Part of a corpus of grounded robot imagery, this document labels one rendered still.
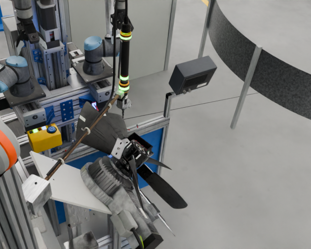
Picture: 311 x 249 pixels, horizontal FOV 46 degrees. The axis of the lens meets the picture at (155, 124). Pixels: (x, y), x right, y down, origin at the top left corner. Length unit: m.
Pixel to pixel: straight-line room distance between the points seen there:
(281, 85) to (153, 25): 1.49
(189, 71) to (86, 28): 1.55
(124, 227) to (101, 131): 0.43
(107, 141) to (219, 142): 2.08
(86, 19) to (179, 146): 1.47
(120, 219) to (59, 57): 1.25
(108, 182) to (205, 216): 1.47
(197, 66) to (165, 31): 1.79
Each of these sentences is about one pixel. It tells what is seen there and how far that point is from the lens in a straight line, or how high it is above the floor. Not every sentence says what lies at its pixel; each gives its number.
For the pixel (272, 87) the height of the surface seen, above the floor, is 0.68.
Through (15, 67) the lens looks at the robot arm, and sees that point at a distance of 2.28.
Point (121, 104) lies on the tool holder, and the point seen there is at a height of 1.49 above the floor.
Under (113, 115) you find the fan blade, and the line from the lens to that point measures 2.01.
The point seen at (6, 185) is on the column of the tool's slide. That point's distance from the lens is 1.02.
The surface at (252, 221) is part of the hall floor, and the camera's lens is 3.15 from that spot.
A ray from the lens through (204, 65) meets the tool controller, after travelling 2.35.
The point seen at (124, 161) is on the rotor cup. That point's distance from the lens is 1.76.
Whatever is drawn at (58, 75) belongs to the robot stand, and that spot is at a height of 1.00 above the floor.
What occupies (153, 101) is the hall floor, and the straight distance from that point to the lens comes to 3.92.
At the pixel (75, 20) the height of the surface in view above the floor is 0.86.
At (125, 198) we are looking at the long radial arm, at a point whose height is 1.13.
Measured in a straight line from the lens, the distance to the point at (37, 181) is 1.23.
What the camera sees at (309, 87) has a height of 0.84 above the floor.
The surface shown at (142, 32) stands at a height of 0.58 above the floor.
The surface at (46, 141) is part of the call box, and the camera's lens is 2.07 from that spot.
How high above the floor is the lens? 2.55
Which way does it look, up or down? 44 degrees down
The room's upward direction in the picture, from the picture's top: 7 degrees clockwise
